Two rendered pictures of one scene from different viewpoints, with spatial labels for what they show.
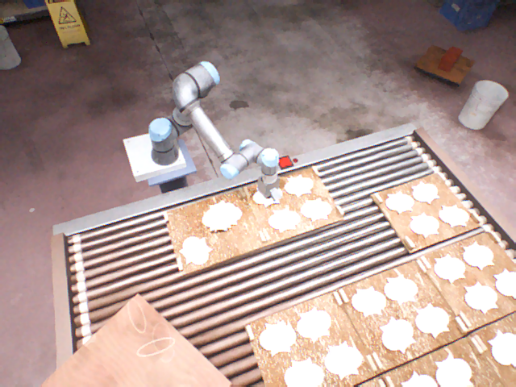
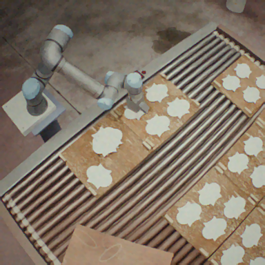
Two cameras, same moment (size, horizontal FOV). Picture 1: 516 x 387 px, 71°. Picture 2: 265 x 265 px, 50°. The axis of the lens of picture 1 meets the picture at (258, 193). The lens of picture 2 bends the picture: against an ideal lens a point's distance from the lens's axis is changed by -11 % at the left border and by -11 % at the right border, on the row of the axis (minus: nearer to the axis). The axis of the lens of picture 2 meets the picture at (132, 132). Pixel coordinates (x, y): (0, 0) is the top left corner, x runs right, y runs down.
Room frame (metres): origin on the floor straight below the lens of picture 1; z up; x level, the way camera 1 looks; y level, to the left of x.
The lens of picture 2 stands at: (0.14, 0.25, 2.53)
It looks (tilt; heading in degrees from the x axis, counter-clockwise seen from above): 63 degrees down; 344
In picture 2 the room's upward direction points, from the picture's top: 4 degrees counter-clockwise
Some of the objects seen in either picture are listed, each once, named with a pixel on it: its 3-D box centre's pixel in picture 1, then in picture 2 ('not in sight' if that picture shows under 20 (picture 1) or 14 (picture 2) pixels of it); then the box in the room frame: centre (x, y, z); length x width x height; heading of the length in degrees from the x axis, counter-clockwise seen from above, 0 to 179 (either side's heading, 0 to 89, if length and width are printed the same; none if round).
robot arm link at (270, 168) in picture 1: (268, 161); (134, 83); (1.07, -0.05, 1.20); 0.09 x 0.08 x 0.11; 51
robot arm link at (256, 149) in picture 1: (250, 153); (115, 81); (1.11, 0.04, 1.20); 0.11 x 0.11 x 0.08; 51
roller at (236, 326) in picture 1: (314, 296); (201, 174); (0.56, -0.25, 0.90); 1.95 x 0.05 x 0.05; 112
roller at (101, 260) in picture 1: (271, 206); (141, 117); (1.03, -0.07, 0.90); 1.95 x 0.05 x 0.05; 112
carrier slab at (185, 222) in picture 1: (214, 229); (104, 153); (0.87, 0.21, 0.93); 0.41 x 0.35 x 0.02; 113
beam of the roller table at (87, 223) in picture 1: (255, 176); (116, 96); (1.23, 0.02, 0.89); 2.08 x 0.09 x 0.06; 112
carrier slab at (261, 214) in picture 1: (292, 203); (157, 109); (1.03, -0.17, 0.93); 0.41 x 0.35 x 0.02; 112
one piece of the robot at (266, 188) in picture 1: (271, 186); (138, 101); (1.04, -0.06, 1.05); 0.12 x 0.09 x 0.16; 38
